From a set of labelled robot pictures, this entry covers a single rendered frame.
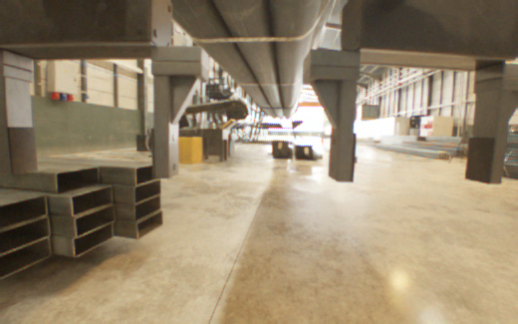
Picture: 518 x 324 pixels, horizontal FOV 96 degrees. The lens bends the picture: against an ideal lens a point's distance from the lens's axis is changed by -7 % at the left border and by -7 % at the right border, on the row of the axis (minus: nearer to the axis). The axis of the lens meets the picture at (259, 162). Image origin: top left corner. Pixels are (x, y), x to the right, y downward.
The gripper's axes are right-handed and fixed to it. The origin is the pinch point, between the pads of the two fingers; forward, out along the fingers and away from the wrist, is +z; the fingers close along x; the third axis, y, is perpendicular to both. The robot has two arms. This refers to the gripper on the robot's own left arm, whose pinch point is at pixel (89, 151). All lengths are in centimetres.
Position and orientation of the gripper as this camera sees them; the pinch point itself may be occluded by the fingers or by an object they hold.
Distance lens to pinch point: 25.4
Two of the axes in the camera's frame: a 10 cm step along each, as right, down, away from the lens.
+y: -0.2, -1.2, 9.9
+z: -0.2, 9.9, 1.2
